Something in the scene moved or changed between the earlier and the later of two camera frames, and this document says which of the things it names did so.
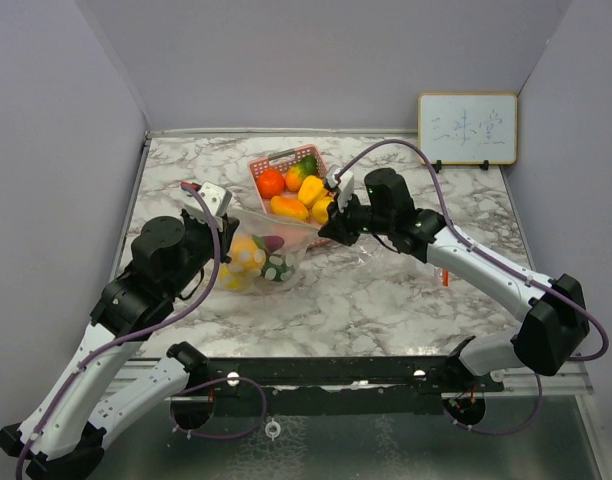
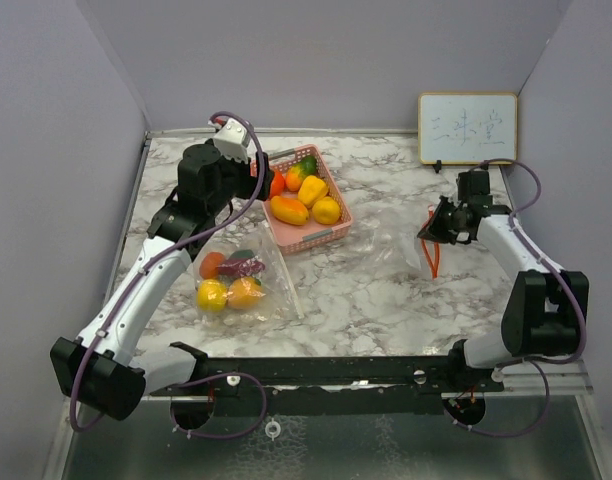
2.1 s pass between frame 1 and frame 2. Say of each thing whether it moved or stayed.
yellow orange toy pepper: stayed
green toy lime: moved
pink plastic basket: stayed
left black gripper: moved
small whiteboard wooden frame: stayed
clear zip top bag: moved
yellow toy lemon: moved
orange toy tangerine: stayed
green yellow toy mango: stayed
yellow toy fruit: stayed
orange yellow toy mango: stayed
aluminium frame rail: stayed
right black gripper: moved
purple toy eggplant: moved
